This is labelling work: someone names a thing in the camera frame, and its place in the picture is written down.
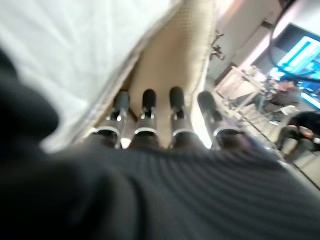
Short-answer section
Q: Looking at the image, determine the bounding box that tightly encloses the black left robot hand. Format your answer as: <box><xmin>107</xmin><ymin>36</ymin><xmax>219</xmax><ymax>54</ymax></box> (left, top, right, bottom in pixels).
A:
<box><xmin>0</xmin><ymin>48</ymin><xmax>320</xmax><ymax>240</ymax></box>

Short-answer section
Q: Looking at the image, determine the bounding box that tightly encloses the white duvet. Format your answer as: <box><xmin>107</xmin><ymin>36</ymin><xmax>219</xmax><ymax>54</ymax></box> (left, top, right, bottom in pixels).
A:
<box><xmin>0</xmin><ymin>0</ymin><xmax>182</xmax><ymax>154</ymax></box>

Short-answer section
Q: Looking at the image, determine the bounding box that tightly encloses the light wooden table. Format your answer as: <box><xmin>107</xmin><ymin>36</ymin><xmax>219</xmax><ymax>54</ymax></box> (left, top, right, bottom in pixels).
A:
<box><xmin>214</xmin><ymin>64</ymin><xmax>267</xmax><ymax>115</ymax></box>

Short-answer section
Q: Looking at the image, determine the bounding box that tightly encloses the seated person in black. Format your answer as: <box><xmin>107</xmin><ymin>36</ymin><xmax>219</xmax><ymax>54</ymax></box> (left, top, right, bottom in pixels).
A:
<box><xmin>276</xmin><ymin>110</ymin><xmax>320</xmax><ymax>154</ymax></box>

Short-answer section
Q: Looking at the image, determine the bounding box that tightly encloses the blue lit monitor screen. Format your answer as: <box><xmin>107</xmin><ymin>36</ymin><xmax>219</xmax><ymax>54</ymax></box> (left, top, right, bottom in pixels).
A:
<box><xmin>268</xmin><ymin>21</ymin><xmax>320</xmax><ymax>112</ymax></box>

